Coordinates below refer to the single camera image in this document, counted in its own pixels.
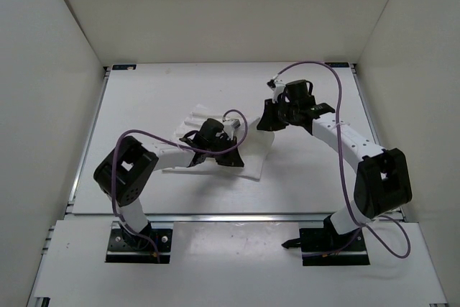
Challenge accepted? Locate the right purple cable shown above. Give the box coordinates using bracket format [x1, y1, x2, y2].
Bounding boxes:
[275, 61, 411, 260]

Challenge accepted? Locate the right blue corner label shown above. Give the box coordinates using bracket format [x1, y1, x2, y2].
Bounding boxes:
[325, 62, 350, 68]

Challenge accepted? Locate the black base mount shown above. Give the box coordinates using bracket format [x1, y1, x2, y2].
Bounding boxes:
[105, 222, 173, 265]
[282, 228, 370, 267]

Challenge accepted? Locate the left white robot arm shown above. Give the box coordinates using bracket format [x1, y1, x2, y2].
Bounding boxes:
[93, 118, 244, 252]

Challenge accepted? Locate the left blue corner label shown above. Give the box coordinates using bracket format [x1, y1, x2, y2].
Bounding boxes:
[111, 64, 137, 70]

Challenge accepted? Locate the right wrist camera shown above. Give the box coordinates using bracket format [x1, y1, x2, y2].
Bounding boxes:
[267, 75, 285, 103]

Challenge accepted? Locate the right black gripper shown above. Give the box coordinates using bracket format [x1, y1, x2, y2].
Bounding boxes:
[258, 98, 299, 132]

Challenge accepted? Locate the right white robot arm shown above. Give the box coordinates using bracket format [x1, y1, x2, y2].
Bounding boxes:
[257, 78, 413, 250]

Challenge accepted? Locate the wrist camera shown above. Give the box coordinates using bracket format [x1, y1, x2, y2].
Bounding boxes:
[267, 75, 285, 103]
[222, 118, 241, 132]

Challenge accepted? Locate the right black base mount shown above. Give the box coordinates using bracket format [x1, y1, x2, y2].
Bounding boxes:
[282, 228, 370, 267]

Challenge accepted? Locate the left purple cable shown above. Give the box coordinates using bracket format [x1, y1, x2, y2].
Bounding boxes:
[111, 109, 249, 261]

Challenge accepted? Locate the blue corner label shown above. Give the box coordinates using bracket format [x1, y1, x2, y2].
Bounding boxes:
[111, 64, 137, 70]
[325, 62, 350, 68]

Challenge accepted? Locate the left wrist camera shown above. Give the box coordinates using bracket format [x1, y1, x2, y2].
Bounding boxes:
[222, 118, 241, 132]

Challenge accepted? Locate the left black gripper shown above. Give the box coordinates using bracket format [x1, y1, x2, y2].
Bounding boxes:
[207, 134, 243, 167]

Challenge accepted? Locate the purple cable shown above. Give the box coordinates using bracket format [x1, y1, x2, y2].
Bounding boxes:
[111, 109, 249, 261]
[275, 61, 411, 260]

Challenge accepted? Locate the white pleated skirt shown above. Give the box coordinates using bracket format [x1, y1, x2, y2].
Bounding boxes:
[163, 104, 275, 181]

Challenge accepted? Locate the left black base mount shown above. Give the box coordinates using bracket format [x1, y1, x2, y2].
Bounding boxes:
[105, 222, 173, 265]

